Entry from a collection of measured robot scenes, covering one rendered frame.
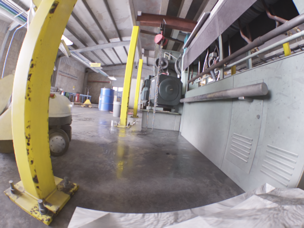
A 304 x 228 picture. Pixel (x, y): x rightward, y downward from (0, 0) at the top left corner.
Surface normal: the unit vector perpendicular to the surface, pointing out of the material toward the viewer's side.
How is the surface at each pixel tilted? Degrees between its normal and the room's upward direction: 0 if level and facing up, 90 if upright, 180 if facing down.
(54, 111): 91
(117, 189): 0
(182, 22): 90
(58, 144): 90
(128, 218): 32
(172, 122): 90
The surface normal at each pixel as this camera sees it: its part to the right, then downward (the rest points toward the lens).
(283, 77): -0.99, -0.11
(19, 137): 0.03, 0.06
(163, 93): 0.29, 0.14
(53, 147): 0.80, 0.12
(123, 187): 0.11, -0.99
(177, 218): 0.23, -0.71
